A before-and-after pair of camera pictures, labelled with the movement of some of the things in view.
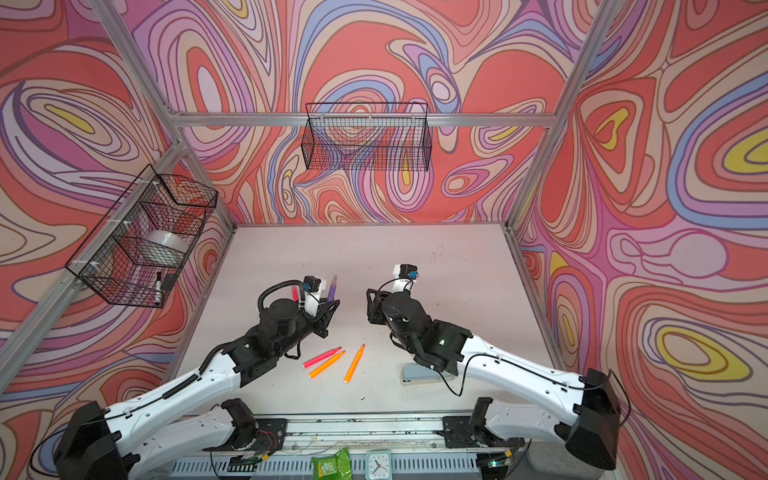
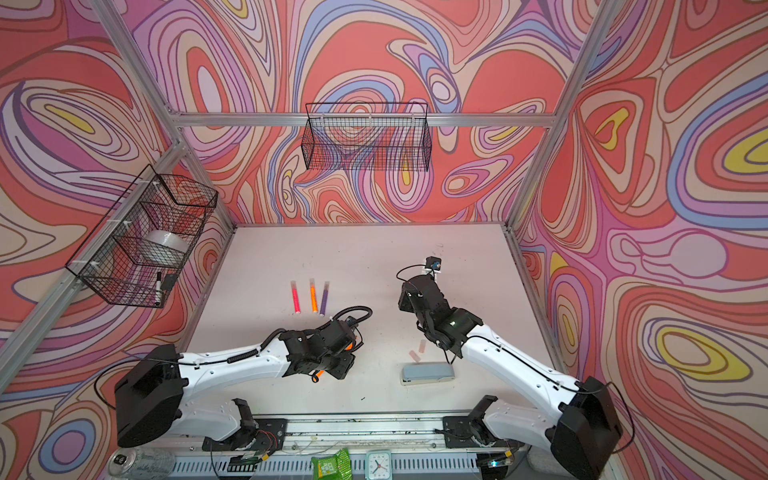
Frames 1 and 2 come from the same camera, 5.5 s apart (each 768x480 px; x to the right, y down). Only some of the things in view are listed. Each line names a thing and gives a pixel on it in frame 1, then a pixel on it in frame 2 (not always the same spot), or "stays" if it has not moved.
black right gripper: [372, 306] → [417, 291]
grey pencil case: [418, 374] stays
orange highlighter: [350, 373] → [321, 372]
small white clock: [378, 465] stays
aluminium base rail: [417, 440] stays
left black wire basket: [141, 248] stays
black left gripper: [326, 315] → [335, 363]
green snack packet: [333, 467] stays
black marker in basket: [158, 293] stays
